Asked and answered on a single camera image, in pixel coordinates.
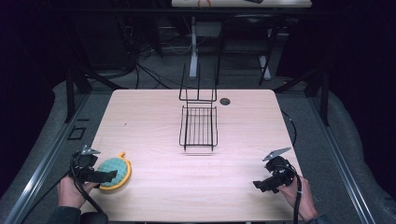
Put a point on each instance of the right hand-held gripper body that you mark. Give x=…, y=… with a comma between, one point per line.
x=280, y=171

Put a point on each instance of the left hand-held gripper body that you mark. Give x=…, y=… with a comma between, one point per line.
x=84, y=162

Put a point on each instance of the green pot holder yellow rim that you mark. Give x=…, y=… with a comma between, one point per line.
x=117, y=170

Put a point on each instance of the person's left hand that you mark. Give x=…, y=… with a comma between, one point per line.
x=70, y=193

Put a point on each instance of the person's right hand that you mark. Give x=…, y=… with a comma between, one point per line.
x=299, y=199

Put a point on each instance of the black rounded object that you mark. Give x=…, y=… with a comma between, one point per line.
x=94, y=218

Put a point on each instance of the black metal stand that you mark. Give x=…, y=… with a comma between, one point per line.
x=323, y=96
x=71, y=93

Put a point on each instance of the black chair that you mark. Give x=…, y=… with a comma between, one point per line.
x=249, y=34

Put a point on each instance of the white background desk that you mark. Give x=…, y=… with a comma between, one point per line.
x=280, y=3

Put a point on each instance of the black square floor frame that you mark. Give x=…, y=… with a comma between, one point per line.
x=76, y=133

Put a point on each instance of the aluminium floor rail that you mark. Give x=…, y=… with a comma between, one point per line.
x=342, y=161
x=40, y=168

